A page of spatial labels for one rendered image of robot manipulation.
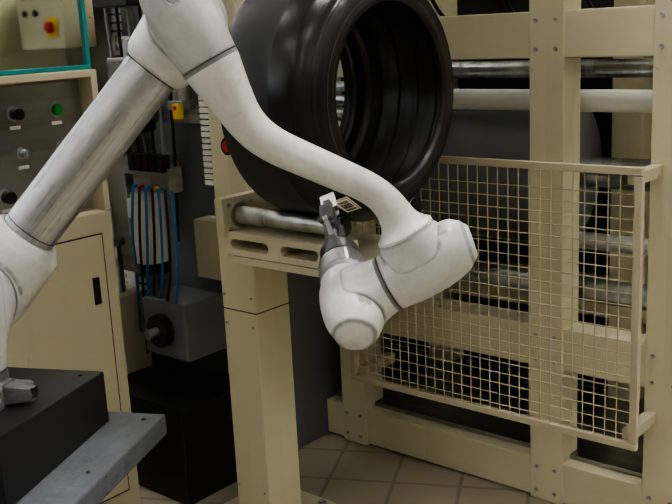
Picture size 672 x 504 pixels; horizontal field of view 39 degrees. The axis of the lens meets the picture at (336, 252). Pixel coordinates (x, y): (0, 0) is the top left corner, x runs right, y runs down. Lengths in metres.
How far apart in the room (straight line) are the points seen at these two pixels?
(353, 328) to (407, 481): 1.44
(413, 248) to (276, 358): 1.10
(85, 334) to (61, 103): 0.61
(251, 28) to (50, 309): 0.91
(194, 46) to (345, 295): 0.47
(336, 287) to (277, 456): 1.15
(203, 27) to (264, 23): 0.57
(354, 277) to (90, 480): 0.55
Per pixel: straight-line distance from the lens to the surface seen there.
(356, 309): 1.59
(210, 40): 1.58
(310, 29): 2.06
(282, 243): 2.27
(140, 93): 1.75
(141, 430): 1.81
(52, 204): 1.79
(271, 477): 2.72
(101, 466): 1.69
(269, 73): 2.07
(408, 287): 1.61
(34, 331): 2.55
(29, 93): 2.55
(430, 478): 3.00
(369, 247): 2.40
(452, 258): 1.60
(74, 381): 1.79
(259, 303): 2.54
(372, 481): 2.99
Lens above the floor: 1.35
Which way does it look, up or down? 13 degrees down
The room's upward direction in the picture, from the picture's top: 3 degrees counter-clockwise
